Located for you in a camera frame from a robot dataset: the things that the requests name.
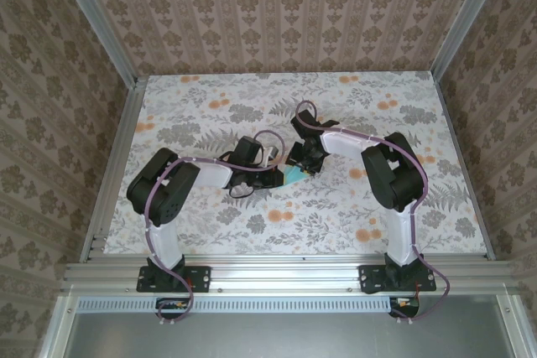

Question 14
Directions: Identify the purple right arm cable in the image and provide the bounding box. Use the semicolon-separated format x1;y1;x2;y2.
295;100;452;325

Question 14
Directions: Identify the floral patterned table cover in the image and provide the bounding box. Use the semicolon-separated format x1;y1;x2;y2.
102;74;490;257

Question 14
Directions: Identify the aluminium table side rail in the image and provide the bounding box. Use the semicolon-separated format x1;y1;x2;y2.
433;74;497;262
78;75;149;262

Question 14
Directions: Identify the light blue paper sheet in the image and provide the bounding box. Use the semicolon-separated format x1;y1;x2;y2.
278;162;310;188

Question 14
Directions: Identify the aluminium corner post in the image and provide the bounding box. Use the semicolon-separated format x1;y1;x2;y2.
49;0;140;87
429;0;514;82

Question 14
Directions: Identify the aluminium lower frame rail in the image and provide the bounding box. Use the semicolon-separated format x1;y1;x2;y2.
497;293;537;358
38;294;79;358

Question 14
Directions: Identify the aluminium cross beam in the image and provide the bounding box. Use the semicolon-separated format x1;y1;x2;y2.
60;260;519;294

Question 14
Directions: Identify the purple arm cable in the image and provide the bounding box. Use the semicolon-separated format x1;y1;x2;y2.
295;100;452;325
143;129;287;325

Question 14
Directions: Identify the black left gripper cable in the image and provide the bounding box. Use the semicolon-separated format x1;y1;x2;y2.
228;184;258;199

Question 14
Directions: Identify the black connector board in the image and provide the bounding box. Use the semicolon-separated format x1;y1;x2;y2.
388;295;421;318
154;297;197;320

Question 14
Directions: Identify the slotted grey cable duct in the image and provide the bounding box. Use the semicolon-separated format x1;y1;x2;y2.
77;295;395;314

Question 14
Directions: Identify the grey metal panel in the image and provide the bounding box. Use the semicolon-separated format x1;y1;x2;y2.
62;295;524;358

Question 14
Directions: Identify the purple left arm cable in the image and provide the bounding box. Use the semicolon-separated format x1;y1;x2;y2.
143;129;287;325

